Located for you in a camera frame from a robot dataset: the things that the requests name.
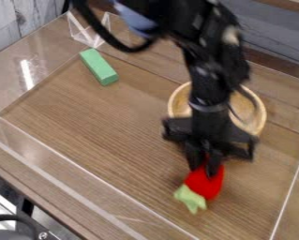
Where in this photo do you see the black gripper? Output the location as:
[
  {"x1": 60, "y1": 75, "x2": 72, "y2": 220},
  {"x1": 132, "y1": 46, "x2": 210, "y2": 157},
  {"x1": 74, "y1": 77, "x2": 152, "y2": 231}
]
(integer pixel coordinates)
[{"x1": 162, "y1": 100, "x2": 257, "y2": 178}]

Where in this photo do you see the red plush strawberry toy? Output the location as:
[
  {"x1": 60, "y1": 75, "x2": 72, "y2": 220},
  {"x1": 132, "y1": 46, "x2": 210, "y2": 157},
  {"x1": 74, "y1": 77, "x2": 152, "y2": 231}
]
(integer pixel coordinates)
[{"x1": 172, "y1": 164, "x2": 225, "y2": 215}]

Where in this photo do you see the light wooden bowl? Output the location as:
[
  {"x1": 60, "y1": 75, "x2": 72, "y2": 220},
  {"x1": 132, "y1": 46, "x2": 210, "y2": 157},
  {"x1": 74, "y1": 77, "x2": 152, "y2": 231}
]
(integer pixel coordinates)
[{"x1": 168, "y1": 82, "x2": 267, "y2": 137}]

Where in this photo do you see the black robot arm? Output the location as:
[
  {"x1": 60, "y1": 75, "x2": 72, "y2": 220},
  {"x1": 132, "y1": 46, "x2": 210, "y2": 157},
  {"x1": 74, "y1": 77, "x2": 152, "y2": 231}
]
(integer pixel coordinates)
[{"x1": 114, "y1": 0, "x2": 254, "y2": 177}]

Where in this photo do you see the green rectangular block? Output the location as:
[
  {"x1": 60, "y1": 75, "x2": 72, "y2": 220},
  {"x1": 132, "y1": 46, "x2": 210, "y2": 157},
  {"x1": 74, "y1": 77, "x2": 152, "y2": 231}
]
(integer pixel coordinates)
[{"x1": 79, "y1": 49, "x2": 119, "y2": 86}]

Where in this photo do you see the black table leg frame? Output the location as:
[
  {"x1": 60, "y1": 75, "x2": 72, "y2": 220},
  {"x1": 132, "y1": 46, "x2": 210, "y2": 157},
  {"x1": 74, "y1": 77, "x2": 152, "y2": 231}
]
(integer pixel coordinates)
[{"x1": 15, "y1": 197, "x2": 62, "y2": 240}]

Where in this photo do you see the clear acrylic corner bracket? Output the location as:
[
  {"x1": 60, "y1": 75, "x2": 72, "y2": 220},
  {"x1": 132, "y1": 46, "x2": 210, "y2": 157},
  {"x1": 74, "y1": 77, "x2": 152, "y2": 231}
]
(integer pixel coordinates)
[{"x1": 67, "y1": 12, "x2": 106, "y2": 49}]

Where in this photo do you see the black floor cable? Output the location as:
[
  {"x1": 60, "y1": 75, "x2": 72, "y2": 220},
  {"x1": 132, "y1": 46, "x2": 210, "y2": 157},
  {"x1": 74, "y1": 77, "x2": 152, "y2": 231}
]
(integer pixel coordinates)
[{"x1": 0, "y1": 214, "x2": 37, "y2": 240}]

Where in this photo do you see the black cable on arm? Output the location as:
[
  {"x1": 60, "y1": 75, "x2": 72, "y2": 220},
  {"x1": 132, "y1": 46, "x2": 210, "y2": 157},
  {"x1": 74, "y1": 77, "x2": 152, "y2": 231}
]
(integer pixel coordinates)
[{"x1": 70, "y1": 0, "x2": 162, "y2": 53}]

